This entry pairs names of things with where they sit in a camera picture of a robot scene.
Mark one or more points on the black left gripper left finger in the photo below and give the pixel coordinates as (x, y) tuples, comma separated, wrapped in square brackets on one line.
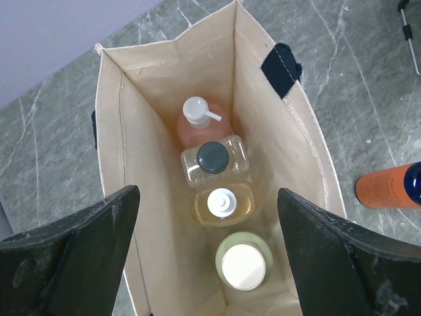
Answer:
[(72, 266)]

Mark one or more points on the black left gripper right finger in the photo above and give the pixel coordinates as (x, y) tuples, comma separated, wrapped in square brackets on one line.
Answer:
[(341, 268)]

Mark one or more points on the pale green bottle cream cap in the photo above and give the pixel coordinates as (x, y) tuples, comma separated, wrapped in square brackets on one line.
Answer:
[(244, 261)]

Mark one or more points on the orange blue pump bottle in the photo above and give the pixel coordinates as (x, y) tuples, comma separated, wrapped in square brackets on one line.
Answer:
[(397, 187)]

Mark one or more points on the amber liquid bottle white cap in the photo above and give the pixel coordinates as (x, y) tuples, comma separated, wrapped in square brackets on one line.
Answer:
[(226, 205)]

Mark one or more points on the clear square bottle black cap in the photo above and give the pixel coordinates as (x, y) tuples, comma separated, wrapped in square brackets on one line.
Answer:
[(216, 162)]

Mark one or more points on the pink liquid bottle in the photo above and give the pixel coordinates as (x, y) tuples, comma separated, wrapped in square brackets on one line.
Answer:
[(202, 121)]

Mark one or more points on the beige canvas tote bag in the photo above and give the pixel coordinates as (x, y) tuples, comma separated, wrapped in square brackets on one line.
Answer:
[(170, 264)]

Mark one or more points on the yellow-framed small whiteboard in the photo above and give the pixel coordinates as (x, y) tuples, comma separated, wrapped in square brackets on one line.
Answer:
[(407, 31)]

